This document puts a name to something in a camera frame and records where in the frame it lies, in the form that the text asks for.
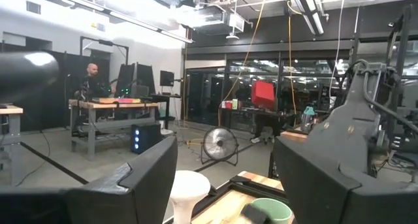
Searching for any black gantry frame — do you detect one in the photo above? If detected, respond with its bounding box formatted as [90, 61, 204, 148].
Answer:
[79, 36, 130, 67]

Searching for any teal lid water bottle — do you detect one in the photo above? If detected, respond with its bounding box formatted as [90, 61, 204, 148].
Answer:
[300, 105, 316, 133]

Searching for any person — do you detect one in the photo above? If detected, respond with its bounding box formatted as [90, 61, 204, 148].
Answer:
[250, 80, 283, 145]
[74, 63, 115, 99]

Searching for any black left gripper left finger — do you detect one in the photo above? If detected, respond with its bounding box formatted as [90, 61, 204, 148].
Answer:
[0, 135, 179, 224]

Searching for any grey ceiling vent unit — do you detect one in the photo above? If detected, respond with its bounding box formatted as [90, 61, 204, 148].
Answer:
[192, 5, 246, 34]

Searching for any pink and yellow board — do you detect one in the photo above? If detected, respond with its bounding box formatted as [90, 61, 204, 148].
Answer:
[93, 97, 143, 104]

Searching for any pale green plastic cup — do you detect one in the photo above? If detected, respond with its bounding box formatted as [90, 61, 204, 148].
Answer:
[250, 197, 293, 224]

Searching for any wooden top metal workbench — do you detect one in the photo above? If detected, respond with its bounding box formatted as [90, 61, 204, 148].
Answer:
[67, 98, 161, 161]

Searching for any small black monitor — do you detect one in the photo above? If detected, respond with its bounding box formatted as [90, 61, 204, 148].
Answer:
[159, 70, 176, 88]

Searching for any wooden top side table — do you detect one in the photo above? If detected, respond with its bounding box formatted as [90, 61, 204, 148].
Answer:
[0, 104, 24, 185]

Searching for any yellow hanging cable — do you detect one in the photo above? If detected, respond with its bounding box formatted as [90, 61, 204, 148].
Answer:
[217, 0, 267, 127]
[286, 1, 297, 116]

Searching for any round metal floor fan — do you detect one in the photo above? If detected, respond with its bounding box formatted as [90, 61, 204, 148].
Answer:
[199, 125, 240, 167]

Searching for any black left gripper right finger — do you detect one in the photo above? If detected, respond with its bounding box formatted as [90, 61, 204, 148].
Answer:
[272, 135, 418, 224]

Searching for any black computer tower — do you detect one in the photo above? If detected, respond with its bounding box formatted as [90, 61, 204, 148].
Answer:
[130, 121, 163, 155]

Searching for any ceiling light strip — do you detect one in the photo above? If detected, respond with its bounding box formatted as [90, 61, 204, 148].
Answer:
[109, 10, 195, 44]

